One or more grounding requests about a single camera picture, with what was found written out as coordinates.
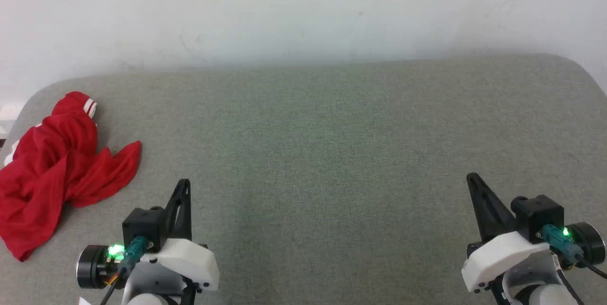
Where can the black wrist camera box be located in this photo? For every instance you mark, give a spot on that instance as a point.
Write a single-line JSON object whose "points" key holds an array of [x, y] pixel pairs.
{"points": [[540, 215], [142, 226]]}

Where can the black round right gripper motor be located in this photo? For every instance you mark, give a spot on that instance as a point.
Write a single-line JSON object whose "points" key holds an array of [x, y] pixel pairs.
{"points": [[590, 243]]}

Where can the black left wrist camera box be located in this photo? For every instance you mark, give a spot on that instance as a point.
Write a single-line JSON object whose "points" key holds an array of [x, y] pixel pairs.
{"points": [[142, 226]]}

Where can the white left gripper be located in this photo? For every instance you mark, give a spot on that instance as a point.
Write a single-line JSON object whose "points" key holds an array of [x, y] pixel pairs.
{"points": [[189, 260]]}

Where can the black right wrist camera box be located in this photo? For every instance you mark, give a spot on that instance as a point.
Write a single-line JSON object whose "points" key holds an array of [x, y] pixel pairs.
{"points": [[540, 215]]}

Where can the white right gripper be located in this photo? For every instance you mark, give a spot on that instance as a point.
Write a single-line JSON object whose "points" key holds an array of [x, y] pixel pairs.
{"points": [[498, 255]]}

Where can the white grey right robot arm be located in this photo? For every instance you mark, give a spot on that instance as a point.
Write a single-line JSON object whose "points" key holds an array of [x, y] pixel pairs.
{"points": [[545, 295]]}

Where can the black round left gripper motor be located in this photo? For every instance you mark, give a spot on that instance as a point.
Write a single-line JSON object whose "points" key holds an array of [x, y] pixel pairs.
{"points": [[90, 267]]}

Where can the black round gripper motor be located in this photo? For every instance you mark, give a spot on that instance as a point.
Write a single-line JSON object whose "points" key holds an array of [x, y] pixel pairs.
{"points": [[90, 267], [590, 243]]}

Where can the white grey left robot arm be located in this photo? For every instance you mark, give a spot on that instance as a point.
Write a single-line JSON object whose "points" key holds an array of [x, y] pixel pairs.
{"points": [[154, 283]]}

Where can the red garment with white stripes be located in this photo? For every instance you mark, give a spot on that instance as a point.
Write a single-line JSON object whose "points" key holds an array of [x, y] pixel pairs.
{"points": [[47, 162]]}

